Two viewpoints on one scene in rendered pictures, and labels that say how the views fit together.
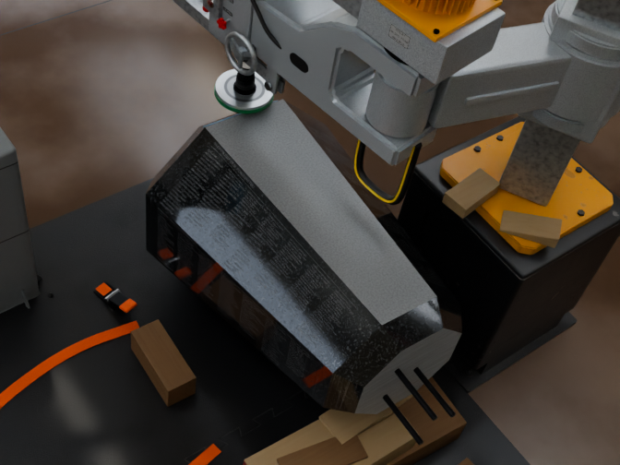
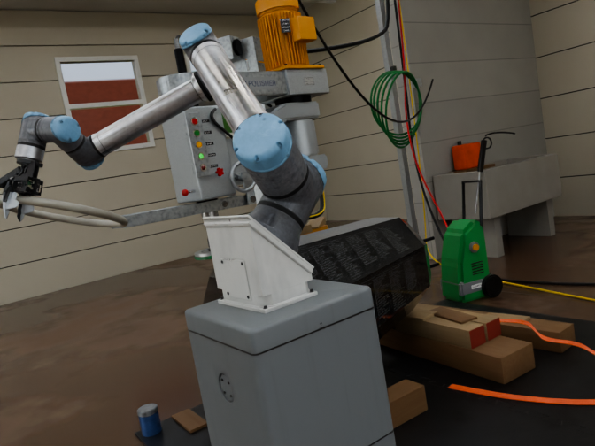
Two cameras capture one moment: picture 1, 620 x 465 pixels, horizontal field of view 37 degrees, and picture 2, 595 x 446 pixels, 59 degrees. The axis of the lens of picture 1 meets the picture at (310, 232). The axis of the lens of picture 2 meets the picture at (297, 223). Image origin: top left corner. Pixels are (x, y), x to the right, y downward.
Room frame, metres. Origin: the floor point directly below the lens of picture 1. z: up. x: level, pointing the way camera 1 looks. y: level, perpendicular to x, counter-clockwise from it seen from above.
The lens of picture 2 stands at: (1.62, 2.72, 1.21)
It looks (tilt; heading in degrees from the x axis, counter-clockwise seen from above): 6 degrees down; 281
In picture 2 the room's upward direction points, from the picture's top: 10 degrees counter-clockwise
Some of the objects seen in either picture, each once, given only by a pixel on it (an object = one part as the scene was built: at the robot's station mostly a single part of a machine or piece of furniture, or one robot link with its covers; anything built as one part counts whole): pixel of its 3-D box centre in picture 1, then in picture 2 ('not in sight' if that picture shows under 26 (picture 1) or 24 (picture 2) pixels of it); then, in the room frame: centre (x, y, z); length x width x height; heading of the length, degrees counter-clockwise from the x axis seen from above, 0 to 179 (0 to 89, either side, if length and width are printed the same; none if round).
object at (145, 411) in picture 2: not in sight; (150, 419); (3.01, 0.40, 0.08); 0.10 x 0.10 x 0.13
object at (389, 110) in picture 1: (402, 94); (299, 139); (2.12, -0.18, 1.34); 0.19 x 0.19 x 0.20
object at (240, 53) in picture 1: (248, 50); (239, 177); (2.34, 0.32, 1.20); 0.15 x 0.10 x 0.15; 53
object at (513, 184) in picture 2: not in sight; (501, 204); (0.61, -3.08, 0.43); 1.30 x 0.62 x 0.86; 46
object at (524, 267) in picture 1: (495, 249); not in sight; (2.44, -0.75, 0.37); 0.66 x 0.66 x 0.74; 45
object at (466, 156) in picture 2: not in sight; (470, 155); (0.84, -3.14, 1.00); 0.50 x 0.22 x 0.33; 46
